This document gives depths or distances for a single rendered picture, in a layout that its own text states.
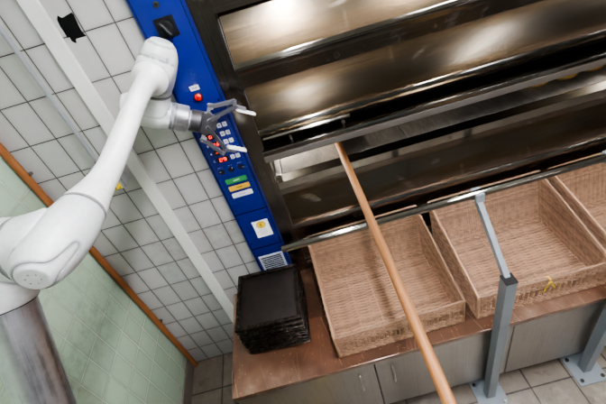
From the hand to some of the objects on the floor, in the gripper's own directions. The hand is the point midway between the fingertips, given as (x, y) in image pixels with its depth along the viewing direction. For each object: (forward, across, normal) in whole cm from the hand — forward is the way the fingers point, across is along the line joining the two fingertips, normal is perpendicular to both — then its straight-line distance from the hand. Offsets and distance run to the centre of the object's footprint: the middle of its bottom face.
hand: (247, 131), depth 128 cm
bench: (+150, +85, +11) cm, 173 cm away
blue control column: (+86, +101, -128) cm, 184 cm away
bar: (+134, +99, +27) cm, 169 cm away
